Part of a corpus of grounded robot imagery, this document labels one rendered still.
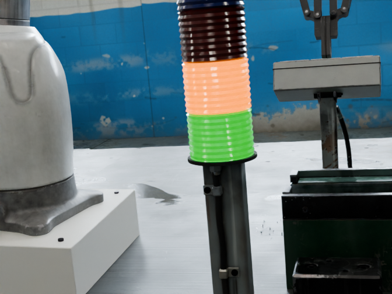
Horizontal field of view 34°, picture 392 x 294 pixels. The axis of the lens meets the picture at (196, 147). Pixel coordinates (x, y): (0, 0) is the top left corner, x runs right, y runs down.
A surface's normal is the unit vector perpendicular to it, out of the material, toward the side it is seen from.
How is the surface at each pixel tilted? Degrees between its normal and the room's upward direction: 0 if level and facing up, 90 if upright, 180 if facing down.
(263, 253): 0
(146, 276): 0
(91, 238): 90
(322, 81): 67
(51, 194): 88
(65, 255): 90
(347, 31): 90
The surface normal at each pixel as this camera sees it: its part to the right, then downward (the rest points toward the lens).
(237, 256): -0.25, 0.21
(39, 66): 0.69, -0.22
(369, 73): -0.26, -0.20
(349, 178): -0.08, -0.98
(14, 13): 0.70, 0.16
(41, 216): 0.07, -0.90
